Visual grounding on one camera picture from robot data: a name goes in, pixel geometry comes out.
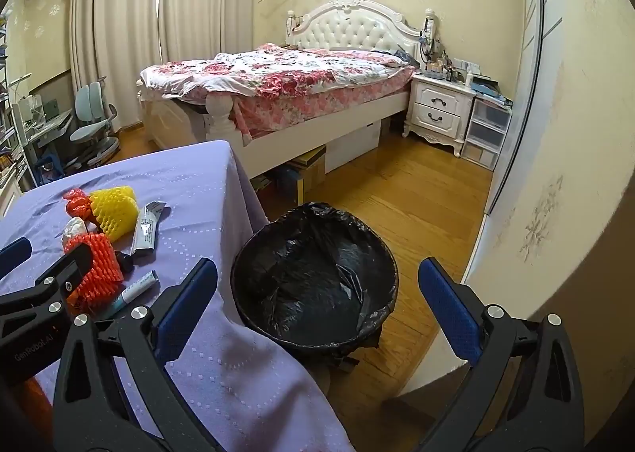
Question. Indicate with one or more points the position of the bookshelf with books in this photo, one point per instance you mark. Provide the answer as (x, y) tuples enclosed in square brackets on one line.
[(7, 134)]

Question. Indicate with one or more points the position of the black lined waste bin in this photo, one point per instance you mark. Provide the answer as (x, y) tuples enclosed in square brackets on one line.
[(307, 283)]

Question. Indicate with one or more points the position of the white desk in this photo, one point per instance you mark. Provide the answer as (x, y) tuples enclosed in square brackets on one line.
[(49, 124)]

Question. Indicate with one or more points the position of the small white teal tube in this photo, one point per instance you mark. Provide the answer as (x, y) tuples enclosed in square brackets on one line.
[(136, 289)]

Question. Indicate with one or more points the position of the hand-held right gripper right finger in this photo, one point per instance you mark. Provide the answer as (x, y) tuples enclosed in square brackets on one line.
[(449, 305)]

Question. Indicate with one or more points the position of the pale green desk chair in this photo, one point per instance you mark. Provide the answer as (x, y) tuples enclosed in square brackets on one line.
[(94, 129)]

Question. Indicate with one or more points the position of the blue stool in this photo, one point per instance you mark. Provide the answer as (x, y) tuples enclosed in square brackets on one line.
[(49, 169)]

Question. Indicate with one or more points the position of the purple tablecloth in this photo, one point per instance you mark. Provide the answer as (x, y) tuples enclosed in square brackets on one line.
[(198, 194)]

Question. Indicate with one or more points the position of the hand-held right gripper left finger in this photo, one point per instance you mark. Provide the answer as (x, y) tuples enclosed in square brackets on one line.
[(186, 308)]

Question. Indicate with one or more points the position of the white bed with tufted headboard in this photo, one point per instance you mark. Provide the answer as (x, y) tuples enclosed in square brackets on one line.
[(347, 30)]

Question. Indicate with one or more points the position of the cardboard box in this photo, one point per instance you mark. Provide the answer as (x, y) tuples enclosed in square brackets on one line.
[(312, 169)]

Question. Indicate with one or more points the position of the yellow foam fruit net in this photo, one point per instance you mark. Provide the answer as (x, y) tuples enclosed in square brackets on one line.
[(114, 211)]

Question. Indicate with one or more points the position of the floral quilt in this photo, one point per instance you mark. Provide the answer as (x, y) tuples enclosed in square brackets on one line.
[(278, 67)]

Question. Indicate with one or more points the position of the group of small bottles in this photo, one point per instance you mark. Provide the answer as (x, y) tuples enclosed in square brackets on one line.
[(441, 67)]

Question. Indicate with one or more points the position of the beige curtain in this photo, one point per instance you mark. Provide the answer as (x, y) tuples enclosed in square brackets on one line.
[(119, 35), (208, 0)]

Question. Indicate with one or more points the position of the pink floral bed sheet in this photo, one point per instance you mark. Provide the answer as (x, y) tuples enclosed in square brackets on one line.
[(322, 105)]

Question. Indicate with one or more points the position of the large white squeezed tube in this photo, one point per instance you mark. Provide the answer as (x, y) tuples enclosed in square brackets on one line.
[(145, 233)]

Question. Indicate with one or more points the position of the stack of blue books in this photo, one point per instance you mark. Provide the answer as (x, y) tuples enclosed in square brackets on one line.
[(488, 90)]

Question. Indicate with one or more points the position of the orange plastic bag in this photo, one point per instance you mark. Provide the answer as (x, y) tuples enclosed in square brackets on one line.
[(75, 204)]

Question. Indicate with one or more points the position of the white tissue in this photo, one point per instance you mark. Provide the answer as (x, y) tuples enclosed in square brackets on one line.
[(74, 231)]

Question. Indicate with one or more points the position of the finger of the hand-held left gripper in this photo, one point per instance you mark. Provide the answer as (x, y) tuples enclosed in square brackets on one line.
[(15, 253), (72, 264)]

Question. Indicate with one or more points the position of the clear plastic drawer unit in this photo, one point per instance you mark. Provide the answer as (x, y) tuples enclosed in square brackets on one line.
[(488, 129)]

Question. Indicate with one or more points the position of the orange object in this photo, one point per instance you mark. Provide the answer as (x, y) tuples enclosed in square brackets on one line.
[(37, 407)]

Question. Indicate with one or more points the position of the white sliding wardrobe door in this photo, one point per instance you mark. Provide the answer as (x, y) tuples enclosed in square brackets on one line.
[(536, 60)]

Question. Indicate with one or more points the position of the white storage box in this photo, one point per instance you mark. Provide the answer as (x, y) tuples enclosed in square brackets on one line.
[(352, 144)]

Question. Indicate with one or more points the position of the white nightstand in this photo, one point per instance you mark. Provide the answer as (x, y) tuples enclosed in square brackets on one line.
[(436, 109)]

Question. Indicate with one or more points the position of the orange foam fruit net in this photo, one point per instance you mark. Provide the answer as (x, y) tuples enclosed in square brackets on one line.
[(99, 273)]

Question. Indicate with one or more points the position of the blue box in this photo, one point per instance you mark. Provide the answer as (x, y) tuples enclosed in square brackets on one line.
[(287, 186)]

